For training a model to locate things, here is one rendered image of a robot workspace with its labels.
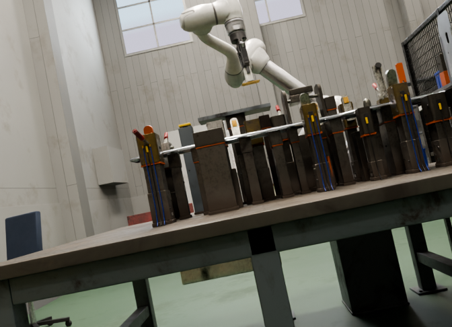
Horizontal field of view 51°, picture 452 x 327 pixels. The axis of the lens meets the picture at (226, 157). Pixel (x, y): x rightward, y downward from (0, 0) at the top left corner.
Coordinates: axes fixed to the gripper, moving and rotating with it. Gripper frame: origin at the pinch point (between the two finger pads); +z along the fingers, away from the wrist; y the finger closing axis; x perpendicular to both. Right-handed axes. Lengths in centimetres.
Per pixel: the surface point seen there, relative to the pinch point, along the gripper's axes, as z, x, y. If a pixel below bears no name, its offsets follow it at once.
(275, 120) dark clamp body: 22.0, 8.2, -7.6
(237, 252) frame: 71, -31, 73
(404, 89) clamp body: 31, 49, 39
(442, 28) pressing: 6, 84, 20
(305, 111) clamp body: 28.7, 11.7, 30.5
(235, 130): 22.2, -11.6, -7.4
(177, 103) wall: -193, -7, -726
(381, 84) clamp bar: 19, 59, 1
